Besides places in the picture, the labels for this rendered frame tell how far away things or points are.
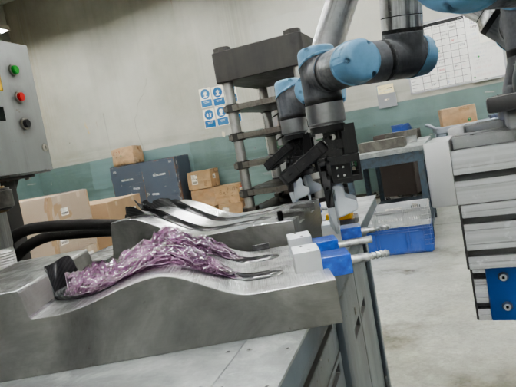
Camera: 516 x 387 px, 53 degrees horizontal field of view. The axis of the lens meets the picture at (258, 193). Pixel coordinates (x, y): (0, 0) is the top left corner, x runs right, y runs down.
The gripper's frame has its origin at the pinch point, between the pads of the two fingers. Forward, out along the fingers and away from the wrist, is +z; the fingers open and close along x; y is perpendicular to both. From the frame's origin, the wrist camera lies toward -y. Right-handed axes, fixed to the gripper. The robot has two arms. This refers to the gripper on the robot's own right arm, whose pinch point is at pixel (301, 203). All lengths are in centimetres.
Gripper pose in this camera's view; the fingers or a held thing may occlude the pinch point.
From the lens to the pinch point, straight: 149.4
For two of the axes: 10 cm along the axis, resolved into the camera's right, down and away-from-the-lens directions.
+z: 1.8, 9.8, 0.9
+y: 8.4, -1.1, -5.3
